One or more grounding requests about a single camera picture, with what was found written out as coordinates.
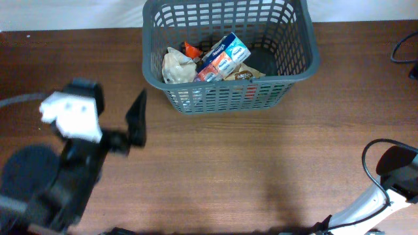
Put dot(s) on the beige snack bag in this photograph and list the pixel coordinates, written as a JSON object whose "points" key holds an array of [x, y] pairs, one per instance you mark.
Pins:
{"points": [[243, 75]]}

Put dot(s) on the grey plastic shopping basket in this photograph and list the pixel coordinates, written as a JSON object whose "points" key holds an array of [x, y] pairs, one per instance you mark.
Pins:
{"points": [[278, 33]]}

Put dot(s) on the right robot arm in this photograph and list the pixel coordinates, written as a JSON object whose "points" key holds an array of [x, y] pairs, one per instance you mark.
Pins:
{"points": [[395, 189]]}

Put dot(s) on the multicolour tissue pack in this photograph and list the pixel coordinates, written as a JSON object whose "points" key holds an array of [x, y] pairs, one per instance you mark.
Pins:
{"points": [[220, 61]]}

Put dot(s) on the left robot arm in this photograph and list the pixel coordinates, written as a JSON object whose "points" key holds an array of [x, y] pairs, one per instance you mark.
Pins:
{"points": [[41, 188]]}

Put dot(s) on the orange pasta packet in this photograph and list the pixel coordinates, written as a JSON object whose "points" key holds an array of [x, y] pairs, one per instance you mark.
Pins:
{"points": [[191, 50]]}

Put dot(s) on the green lid jar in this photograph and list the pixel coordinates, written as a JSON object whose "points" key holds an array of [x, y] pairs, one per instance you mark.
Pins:
{"points": [[269, 89]]}

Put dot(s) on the beige cookie bag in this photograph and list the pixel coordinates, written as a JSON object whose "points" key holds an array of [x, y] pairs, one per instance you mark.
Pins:
{"points": [[178, 68]]}

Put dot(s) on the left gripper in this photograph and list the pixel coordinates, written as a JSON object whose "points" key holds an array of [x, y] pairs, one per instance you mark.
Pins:
{"points": [[123, 141]]}

